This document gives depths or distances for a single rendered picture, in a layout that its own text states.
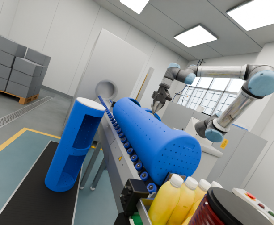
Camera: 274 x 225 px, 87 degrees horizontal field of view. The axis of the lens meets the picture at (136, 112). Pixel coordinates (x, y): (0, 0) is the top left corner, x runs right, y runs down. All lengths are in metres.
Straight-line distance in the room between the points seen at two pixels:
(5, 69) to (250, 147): 4.62
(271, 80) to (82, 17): 5.64
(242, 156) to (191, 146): 1.87
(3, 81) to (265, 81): 4.15
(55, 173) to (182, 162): 1.19
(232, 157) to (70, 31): 5.61
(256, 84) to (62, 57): 5.53
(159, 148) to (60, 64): 5.45
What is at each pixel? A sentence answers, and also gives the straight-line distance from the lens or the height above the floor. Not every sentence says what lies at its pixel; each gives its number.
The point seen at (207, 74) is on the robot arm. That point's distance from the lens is 1.08.
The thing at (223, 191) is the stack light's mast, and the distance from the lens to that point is 0.20.
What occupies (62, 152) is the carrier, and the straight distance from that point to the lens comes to 1.49.
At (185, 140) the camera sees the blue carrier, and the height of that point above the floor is 1.21.
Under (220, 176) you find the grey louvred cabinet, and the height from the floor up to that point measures 0.72.
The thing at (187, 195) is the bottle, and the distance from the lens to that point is 0.60.
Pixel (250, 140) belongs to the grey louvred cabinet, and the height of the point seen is 1.35.
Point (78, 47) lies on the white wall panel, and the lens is 5.81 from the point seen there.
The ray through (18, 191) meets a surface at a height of 0.15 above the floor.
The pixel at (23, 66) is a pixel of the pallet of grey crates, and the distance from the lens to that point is 3.97.
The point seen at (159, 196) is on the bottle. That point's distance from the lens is 0.56.
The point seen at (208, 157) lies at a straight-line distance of 1.32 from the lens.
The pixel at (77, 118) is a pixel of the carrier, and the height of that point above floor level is 0.89.
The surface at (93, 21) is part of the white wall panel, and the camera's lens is 5.96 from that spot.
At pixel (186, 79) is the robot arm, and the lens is 0.98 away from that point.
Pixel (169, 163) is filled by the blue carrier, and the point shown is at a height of 1.08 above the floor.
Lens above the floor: 1.32
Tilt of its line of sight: 8 degrees down
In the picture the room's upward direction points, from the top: 25 degrees clockwise
